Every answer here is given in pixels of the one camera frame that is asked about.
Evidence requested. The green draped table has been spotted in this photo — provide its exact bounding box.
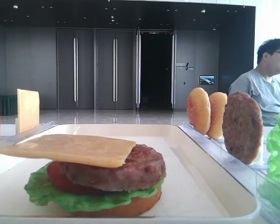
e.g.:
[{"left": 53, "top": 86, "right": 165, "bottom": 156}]
[{"left": 0, "top": 95, "right": 17, "bottom": 116}]

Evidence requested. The standing brown meat patty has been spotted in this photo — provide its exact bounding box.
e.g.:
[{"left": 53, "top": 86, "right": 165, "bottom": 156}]
[{"left": 222, "top": 92, "right": 263, "bottom": 164}]

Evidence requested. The person in grey shirt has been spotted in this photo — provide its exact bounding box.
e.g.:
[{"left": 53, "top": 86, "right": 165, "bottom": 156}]
[{"left": 229, "top": 38, "right": 280, "bottom": 114}]

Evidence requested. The red tomato slice on burger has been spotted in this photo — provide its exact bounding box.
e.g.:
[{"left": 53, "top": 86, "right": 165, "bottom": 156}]
[{"left": 47, "top": 161, "right": 108, "bottom": 195}]

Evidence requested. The cream rectangular tray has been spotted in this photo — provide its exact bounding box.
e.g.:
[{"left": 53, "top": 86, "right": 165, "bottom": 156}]
[{"left": 0, "top": 124, "right": 261, "bottom": 224}]

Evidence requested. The standing bun slice far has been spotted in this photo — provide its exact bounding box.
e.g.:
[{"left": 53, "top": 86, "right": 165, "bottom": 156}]
[{"left": 187, "top": 87, "right": 210, "bottom": 135}]

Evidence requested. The standing bun slice near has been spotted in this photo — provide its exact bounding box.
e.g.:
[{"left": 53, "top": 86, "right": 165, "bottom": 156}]
[{"left": 207, "top": 92, "right": 227, "bottom": 139}]

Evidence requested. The orange cheese slice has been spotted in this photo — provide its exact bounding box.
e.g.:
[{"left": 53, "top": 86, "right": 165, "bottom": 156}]
[
  {"left": 17, "top": 89, "right": 40, "bottom": 133},
  {"left": 0, "top": 134, "right": 136, "bottom": 168}
]

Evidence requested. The bottom bun slice on tray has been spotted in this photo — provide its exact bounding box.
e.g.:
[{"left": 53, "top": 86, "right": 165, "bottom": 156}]
[{"left": 71, "top": 187, "right": 162, "bottom": 217}]

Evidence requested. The small wall screen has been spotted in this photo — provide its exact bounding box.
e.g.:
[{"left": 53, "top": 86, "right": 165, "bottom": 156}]
[{"left": 199, "top": 75, "right": 215, "bottom": 85}]

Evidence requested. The standing bun slice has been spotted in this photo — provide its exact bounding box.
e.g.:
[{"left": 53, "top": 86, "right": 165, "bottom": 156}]
[
  {"left": 207, "top": 92, "right": 227, "bottom": 139},
  {"left": 187, "top": 87, "right": 210, "bottom": 135}
]

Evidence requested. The standing orange cheese slice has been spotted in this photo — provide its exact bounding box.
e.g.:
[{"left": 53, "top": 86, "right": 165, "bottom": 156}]
[{"left": 17, "top": 89, "right": 40, "bottom": 133}]

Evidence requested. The green lettuce leaf on burger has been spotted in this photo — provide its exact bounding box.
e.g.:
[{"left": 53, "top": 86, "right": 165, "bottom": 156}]
[{"left": 24, "top": 161, "right": 164, "bottom": 212}]

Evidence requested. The brown meat patty on burger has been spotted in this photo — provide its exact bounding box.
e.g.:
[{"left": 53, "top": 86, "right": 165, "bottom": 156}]
[{"left": 59, "top": 144, "right": 166, "bottom": 192}]

